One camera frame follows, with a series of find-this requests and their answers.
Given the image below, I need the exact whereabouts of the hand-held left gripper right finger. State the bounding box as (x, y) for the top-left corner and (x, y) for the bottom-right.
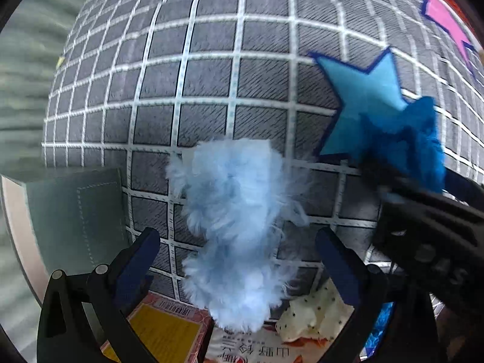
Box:
(316, 227), (441, 363)

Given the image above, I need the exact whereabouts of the blue crinkled plastic cover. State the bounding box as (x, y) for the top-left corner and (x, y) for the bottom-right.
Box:
(361, 302), (396, 361)

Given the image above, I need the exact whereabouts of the red patterned carton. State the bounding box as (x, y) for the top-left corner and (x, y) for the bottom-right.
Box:
(100, 291), (214, 363)

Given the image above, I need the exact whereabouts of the blue fuzzy cloth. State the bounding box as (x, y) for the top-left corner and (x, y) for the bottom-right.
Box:
(357, 96), (447, 195)

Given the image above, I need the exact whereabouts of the light blue fluffy scrunchie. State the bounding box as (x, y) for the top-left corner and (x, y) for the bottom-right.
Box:
(166, 138), (314, 331)

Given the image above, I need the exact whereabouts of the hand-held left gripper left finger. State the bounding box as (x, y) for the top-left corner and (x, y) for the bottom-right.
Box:
(36, 227), (161, 363)

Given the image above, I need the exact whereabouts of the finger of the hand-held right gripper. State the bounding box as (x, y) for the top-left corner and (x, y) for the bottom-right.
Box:
(445, 170), (484, 212)
(361, 159), (443, 198)

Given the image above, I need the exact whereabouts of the white printed snack packet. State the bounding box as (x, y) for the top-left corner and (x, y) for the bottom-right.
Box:
(206, 319), (341, 363)

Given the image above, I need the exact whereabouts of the grey checked star tablecloth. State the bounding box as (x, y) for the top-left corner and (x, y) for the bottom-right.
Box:
(41, 0), (484, 311)

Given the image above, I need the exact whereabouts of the cream dotted satin scrunchie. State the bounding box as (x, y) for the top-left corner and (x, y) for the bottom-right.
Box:
(274, 278), (356, 343)

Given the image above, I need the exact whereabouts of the grey cardboard box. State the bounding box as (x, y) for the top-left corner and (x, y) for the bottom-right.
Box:
(0, 166), (131, 311)

